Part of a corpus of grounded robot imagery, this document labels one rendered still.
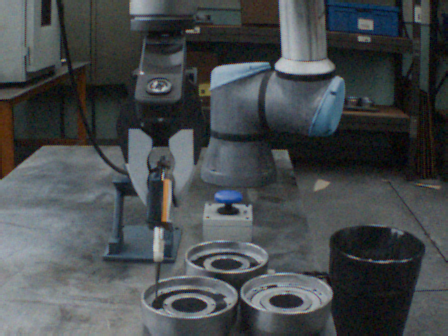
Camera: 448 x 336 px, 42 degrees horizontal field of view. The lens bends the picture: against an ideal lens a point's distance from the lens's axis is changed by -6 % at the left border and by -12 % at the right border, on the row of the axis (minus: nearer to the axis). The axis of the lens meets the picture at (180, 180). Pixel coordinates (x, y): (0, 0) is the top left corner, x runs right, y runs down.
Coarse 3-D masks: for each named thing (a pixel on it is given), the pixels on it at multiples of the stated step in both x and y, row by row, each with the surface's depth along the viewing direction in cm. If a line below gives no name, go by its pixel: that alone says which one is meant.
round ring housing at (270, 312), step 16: (288, 272) 73; (256, 288) 72; (272, 288) 73; (304, 288) 72; (320, 288) 71; (240, 304) 68; (272, 304) 70; (288, 304) 71; (304, 304) 68; (320, 304) 69; (256, 320) 65; (272, 320) 64; (288, 320) 64; (304, 320) 64; (320, 320) 65
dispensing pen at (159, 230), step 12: (168, 168) 73; (156, 192) 70; (156, 204) 70; (156, 216) 69; (156, 228) 70; (156, 240) 70; (156, 252) 70; (156, 264) 69; (156, 276) 69; (156, 288) 69
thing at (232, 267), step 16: (224, 240) 84; (192, 256) 82; (224, 256) 82; (256, 256) 81; (192, 272) 76; (208, 272) 75; (224, 272) 74; (240, 272) 74; (256, 272) 75; (240, 288) 75
